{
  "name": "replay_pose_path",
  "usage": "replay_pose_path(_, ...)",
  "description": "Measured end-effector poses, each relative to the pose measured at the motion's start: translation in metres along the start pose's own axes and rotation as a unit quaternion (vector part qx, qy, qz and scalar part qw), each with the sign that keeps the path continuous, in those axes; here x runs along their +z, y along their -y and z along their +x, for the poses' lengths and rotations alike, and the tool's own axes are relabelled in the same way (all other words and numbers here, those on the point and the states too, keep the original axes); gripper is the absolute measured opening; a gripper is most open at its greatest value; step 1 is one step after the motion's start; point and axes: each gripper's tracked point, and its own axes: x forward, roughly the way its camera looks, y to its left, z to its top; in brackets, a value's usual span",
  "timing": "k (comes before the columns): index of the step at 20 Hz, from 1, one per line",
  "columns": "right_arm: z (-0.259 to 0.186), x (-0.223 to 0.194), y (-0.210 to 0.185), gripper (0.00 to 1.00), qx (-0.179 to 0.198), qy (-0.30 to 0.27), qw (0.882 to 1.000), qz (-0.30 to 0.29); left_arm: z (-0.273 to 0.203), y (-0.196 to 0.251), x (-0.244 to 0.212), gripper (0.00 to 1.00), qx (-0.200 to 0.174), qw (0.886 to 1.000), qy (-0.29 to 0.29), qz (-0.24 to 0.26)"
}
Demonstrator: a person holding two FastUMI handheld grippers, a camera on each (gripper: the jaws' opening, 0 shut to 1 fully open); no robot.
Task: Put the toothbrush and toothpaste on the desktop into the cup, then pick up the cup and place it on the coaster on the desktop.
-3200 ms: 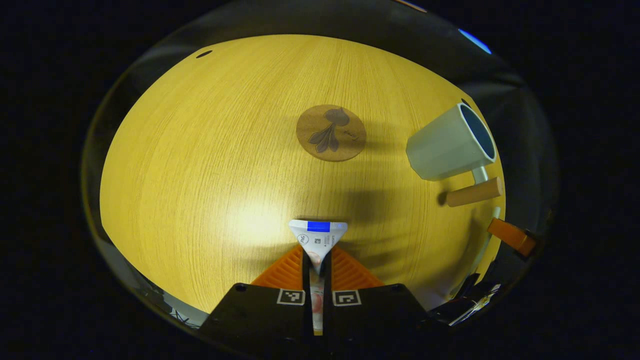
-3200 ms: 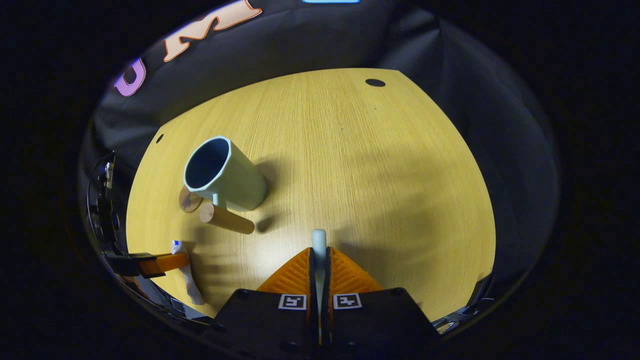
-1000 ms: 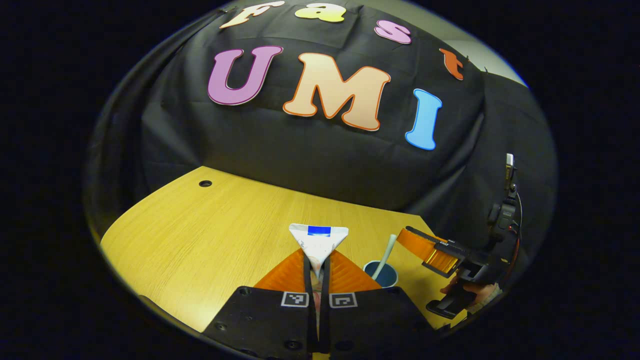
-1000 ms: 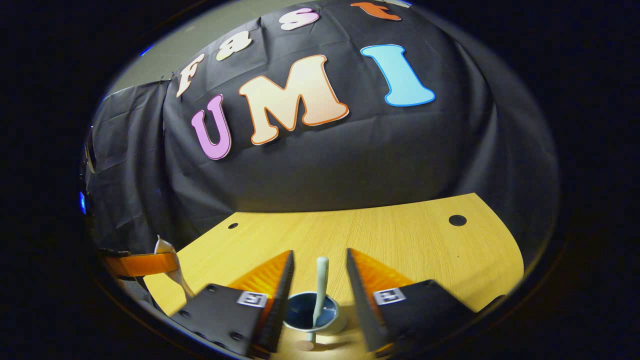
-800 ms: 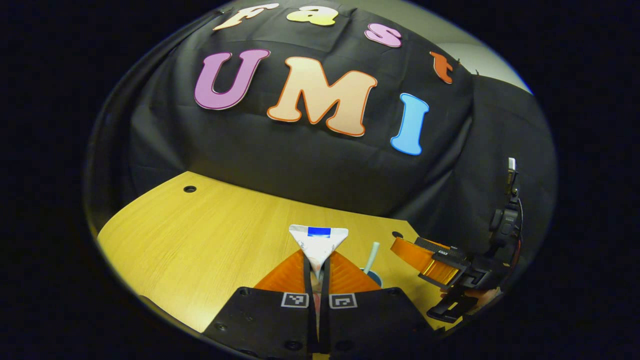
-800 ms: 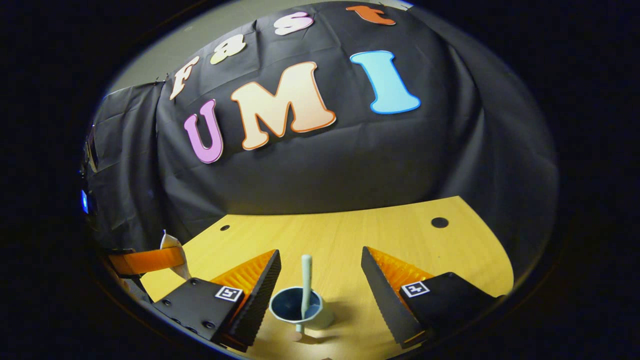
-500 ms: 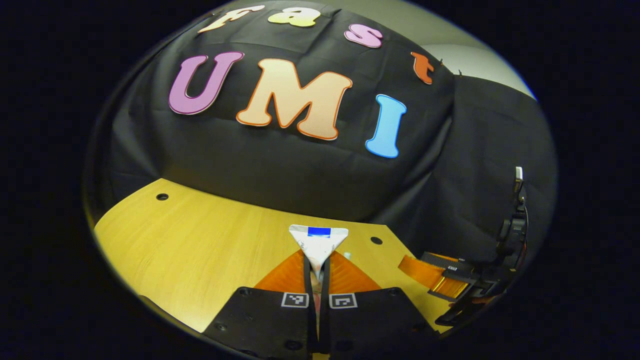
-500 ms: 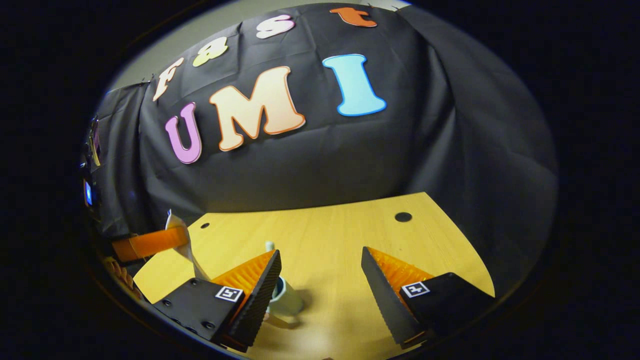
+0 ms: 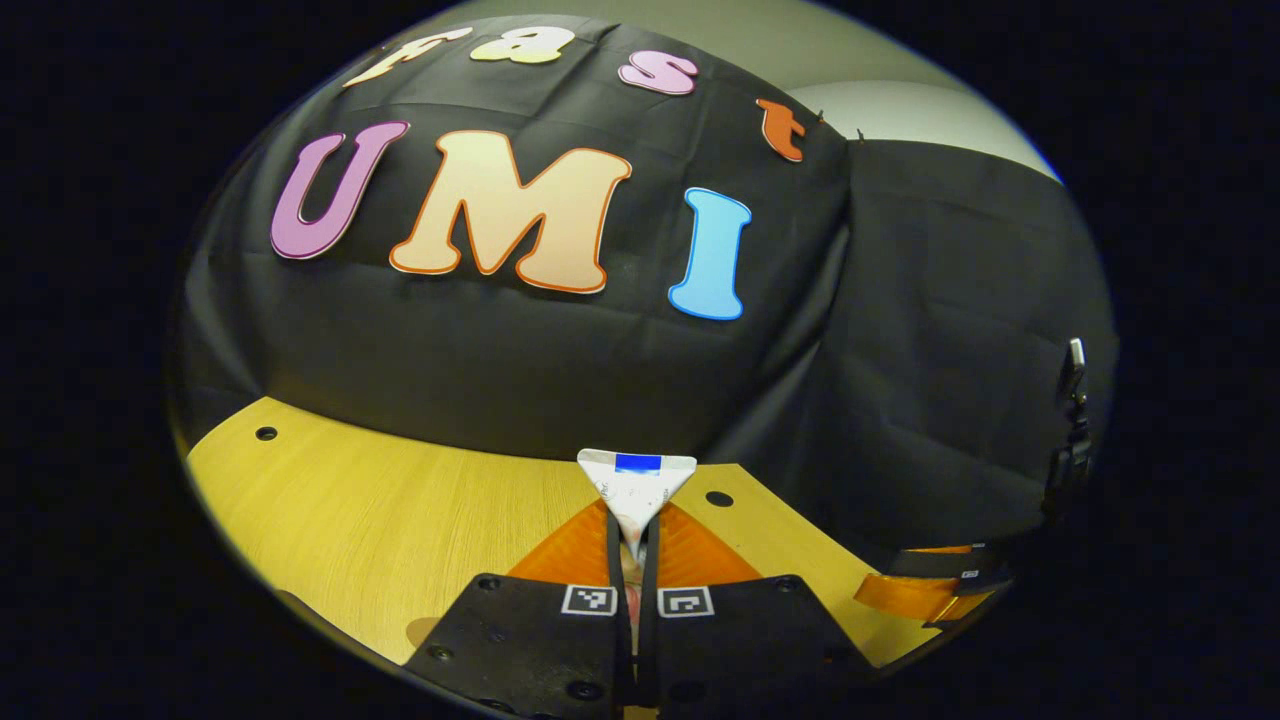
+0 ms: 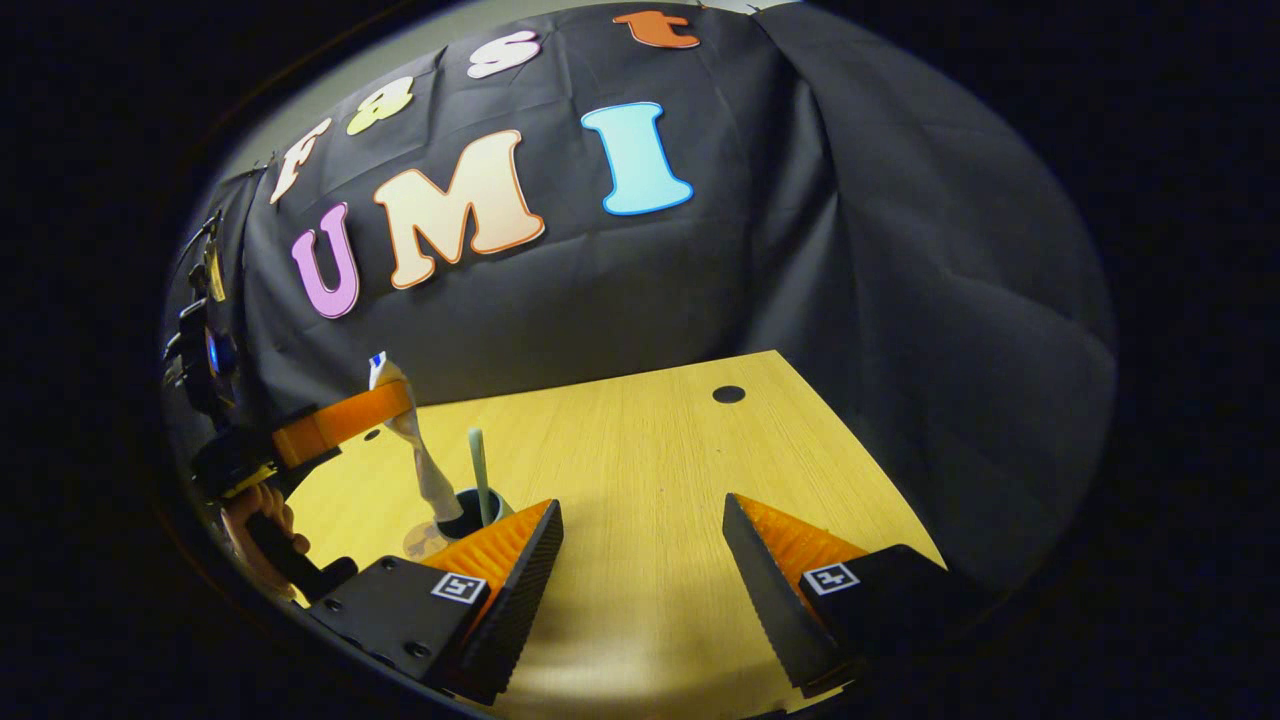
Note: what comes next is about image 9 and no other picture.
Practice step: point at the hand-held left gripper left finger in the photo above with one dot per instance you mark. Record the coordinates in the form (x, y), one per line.
(540, 650)

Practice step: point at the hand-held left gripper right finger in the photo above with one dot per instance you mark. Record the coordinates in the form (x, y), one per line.
(740, 650)

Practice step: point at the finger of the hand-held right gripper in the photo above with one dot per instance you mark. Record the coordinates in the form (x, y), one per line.
(915, 598)
(950, 562)

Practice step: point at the white toothpaste tube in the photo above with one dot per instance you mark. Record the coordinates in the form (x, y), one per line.
(637, 490)

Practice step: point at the wooden desktop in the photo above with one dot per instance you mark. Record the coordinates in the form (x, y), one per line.
(400, 520)

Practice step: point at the black backdrop cloth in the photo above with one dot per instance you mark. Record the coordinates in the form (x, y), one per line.
(600, 370)

